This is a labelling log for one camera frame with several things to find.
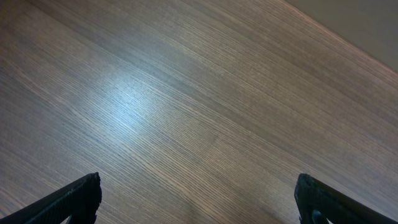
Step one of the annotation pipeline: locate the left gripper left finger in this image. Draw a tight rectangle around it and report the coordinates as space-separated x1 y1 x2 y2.
1 172 102 224

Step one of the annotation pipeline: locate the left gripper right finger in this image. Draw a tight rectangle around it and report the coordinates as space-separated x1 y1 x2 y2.
294 174 397 224

